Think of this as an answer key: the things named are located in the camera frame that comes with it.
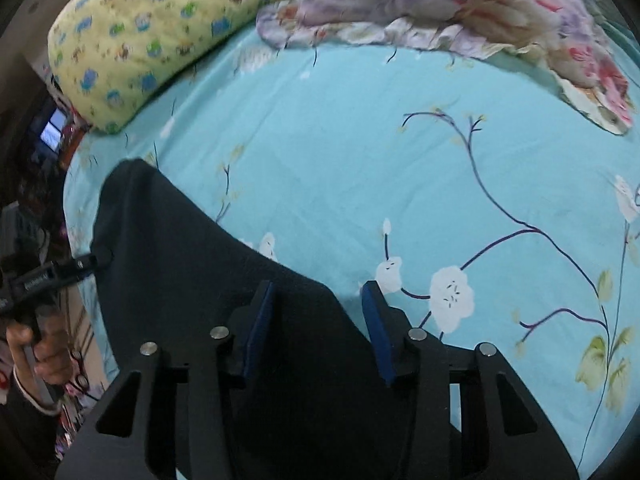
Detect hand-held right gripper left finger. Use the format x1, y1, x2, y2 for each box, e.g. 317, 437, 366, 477
54, 280, 277, 480

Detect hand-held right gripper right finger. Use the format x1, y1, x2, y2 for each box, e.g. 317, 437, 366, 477
361, 280, 581, 480

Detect turquoise floral bed sheet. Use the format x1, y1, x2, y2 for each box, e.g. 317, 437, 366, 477
62, 22, 640, 480

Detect person's left hand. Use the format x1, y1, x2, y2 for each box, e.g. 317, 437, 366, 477
6, 304, 76, 387

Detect small screen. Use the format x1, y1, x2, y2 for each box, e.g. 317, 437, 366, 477
39, 110, 68, 152

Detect yellow printed pillow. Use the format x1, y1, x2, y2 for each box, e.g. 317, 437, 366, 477
47, 0, 311, 135

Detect floral quilt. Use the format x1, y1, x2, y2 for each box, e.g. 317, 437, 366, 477
256, 0, 636, 136

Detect person's left forearm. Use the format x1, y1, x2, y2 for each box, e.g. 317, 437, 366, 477
0, 360, 68, 471

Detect black pants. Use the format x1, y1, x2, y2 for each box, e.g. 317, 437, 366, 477
90, 158, 463, 480

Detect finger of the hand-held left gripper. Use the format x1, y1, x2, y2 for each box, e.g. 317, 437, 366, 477
47, 252, 115, 283

